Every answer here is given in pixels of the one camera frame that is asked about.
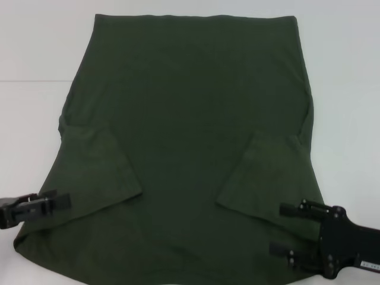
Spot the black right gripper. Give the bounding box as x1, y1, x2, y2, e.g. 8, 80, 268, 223
268, 198, 380, 280

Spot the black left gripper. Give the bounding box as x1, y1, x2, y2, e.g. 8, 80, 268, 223
0, 189, 73, 230

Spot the dark green printed t-shirt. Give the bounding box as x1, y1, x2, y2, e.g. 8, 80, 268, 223
11, 13, 326, 285

